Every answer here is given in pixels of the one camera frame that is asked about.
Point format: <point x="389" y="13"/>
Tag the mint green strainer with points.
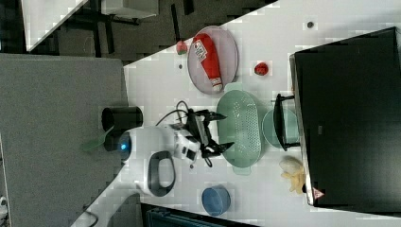
<point x="242" y="126"/>

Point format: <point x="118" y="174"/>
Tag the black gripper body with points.
<point x="197" y="124"/>

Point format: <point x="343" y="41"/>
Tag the red strawberry toy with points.
<point x="181" y="47"/>

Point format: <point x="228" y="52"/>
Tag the black oven door handle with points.
<point x="279" y="122"/>

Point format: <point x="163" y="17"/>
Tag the blue cup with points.
<point x="215" y="200"/>

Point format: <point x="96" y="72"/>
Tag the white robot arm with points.
<point x="148" y="156"/>

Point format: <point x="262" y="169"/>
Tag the black microwave oven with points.
<point x="347" y="100"/>

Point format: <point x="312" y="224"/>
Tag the red tomato toy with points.
<point x="261" y="69"/>

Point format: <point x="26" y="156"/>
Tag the red ketchup bottle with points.
<point x="207" y="55"/>

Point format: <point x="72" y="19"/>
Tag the black cylinder cup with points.
<point x="115" y="121"/>

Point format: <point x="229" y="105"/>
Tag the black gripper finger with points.
<point x="220" y="148"/>
<point x="212" y="116"/>

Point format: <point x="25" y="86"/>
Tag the yellow banana toy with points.
<point x="297" y="181"/>

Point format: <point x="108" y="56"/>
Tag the green translucent spatula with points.
<point x="95" y="143"/>

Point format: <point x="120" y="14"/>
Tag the white side table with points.
<point x="42" y="17"/>

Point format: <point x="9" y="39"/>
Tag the mint green bowl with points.
<point x="291" y="128"/>

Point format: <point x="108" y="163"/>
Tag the white garlic toy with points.
<point x="291" y="165"/>

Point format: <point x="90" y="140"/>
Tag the grey oval plate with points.
<point x="227" y="56"/>

